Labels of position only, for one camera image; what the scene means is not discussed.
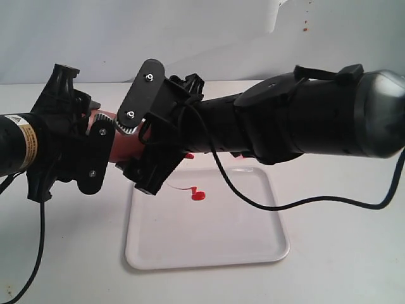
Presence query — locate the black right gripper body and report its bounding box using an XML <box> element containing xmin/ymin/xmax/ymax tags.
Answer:
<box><xmin>122</xmin><ymin>73</ymin><xmax>204</xmax><ymax>195</ymax></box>

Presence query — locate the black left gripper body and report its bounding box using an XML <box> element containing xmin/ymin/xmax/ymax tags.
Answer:
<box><xmin>27</xmin><ymin>64</ymin><xmax>92</xmax><ymax>201</ymax></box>

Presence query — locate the red sauce squeeze bottle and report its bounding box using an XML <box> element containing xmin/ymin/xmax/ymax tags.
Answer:
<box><xmin>88</xmin><ymin>109</ymin><xmax>194</xmax><ymax>163</ymax></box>

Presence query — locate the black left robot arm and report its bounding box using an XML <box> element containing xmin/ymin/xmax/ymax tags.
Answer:
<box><xmin>1</xmin><ymin>64</ymin><xmax>92</xmax><ymax>203</ymax></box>

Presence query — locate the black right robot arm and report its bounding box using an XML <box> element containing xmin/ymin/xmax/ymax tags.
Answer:
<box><xmin>121</xmin><ymin>63</ymin><xmax>404</xmax><ymax>195</ymax></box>

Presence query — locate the small red table stain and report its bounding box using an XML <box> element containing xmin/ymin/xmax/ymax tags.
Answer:
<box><xmin>231</xmin><ymin>153</ymin><xmax>250</xmax><ymax>160</ymax></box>

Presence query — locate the red sauce blob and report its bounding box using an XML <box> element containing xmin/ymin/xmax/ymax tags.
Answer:
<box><xmin>167</xmin><ymin>184</ymin><xmax>206</xmax><ymax>201</ymax></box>

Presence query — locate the white rectangular plastic tray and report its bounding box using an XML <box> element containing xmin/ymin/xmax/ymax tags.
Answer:
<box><xmin>125</xmin><ymin>168</ymin><xmax>290</xmax><ymax>270</ymax></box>

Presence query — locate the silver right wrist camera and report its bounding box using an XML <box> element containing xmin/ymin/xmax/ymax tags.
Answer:
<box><xmin>115</xmin><ymin>59</ymin><xmax>165</xmax><ymax>136</ymax></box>

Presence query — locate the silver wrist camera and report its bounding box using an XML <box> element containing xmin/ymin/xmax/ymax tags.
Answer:
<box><xmin>74</xmin><ymin>113</ymin><xmax>115</xmax><ymax>195</ymax></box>
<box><xmin>115</xmin><ymin>59</ymin><xmax>165</xmax><ymax>136</ymax></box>

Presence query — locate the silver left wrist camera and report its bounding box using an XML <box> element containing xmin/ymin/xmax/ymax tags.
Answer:
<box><xmin>74</xmin><ymin>113</ymin><xmax>115</xmax><ymax>195</ymax></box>

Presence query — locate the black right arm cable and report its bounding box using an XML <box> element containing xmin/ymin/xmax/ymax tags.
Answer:
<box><xmin>137</xmin><ymin>94</ymin><xmax>405</xmax><ymax>211</ymax></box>

